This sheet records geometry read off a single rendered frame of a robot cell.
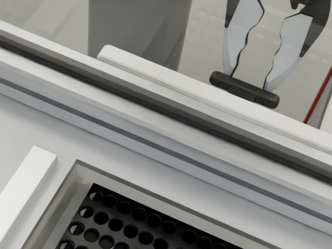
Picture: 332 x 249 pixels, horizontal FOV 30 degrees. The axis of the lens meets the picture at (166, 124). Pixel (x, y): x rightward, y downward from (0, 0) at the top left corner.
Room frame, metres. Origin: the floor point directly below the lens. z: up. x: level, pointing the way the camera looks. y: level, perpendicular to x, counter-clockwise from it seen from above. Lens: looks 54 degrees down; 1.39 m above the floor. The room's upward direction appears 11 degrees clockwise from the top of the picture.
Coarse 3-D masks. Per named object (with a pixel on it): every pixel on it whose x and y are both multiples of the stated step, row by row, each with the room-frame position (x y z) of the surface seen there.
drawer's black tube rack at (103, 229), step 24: (96, 192) 0.27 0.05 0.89; (96, 216) 0.25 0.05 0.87; (120, 216) 0.25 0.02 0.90; (144, 216) 0.27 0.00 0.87; (168, 216) 0.25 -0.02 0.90; (72, 240) 0.21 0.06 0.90; (96, 240) 0.22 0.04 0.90; (120, 240) 0.22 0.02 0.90; (144, 240) 0.24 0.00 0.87; (168, 240) 0.23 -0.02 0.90; (192, 240) 0.25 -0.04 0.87; (216, 240) 0.24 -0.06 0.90
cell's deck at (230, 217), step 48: (0, 96) 0.31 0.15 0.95; (0, 144) 0.27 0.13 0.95; (48, 144) 0.28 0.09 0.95; (96, 144) 0.28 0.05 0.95; (0, 192) 0.22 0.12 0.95; (48, 192) 0.23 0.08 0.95; (144, 192) 0.25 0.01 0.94; (192, 192) 0.26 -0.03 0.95; (240, 240) 0.23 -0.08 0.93; (288, 240) 0.23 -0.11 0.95
